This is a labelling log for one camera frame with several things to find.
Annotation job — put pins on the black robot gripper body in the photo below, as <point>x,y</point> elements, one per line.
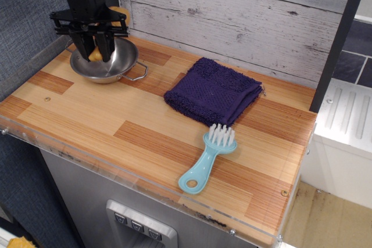
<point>86,18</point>

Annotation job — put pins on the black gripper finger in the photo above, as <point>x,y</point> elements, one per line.
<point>84,43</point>
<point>106,45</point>

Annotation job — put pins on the brown plastic chicken drumstick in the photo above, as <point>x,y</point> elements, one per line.
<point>96,55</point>

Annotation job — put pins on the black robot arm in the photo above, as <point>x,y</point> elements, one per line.
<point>91,25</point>

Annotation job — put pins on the clear acrylic table edge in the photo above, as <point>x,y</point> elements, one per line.
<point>85,183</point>

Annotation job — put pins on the purple folded towel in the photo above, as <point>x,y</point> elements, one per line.
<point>213,94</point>

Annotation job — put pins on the light blue dish brush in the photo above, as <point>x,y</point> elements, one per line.
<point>220,139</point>

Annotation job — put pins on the grey toy fridge cabinet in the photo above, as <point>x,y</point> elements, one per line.
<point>228,199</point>

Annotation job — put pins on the silver dispenser button panel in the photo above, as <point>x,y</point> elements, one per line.
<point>134,229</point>

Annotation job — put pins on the yellow object bottom left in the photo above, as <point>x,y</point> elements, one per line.
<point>20,243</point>

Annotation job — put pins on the white toy sink drainboard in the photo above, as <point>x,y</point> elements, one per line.
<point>345,115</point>

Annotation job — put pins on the metal bowl with handles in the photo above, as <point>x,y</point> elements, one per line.
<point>123,59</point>

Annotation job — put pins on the black right frame post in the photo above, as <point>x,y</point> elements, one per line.
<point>335,51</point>

